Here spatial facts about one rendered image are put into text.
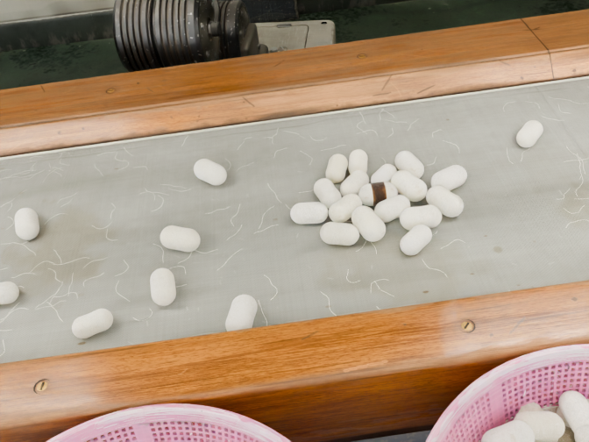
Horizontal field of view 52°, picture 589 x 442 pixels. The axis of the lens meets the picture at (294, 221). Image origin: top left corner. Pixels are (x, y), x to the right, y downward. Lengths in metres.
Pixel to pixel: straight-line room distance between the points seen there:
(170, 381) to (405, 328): 0.17
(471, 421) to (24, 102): 0.61
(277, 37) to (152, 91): 0.76
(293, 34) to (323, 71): 0.75
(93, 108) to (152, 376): 0.38
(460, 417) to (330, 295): 0.15
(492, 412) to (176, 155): 0.41
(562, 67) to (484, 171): 0.20
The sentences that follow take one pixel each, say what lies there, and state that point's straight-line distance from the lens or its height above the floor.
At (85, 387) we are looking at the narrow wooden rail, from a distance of 0.46.
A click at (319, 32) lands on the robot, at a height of 0.47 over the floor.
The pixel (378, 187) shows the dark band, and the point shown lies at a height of 0.76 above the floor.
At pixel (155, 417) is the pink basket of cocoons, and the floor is 0.76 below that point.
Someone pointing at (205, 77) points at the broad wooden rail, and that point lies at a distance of 0.74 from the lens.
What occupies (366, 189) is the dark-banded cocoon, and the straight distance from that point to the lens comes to 0.55.
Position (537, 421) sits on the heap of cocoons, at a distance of 0.44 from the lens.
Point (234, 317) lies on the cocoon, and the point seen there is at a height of 0.76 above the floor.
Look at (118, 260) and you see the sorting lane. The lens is 0.56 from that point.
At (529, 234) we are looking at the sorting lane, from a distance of 0.55.
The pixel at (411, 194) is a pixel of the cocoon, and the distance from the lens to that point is 0.56.
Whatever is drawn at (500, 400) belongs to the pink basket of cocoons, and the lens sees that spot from 0.44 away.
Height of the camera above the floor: 1.12
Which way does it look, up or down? 43 degrees down
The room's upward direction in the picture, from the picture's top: 7 degrees counter-clockwise
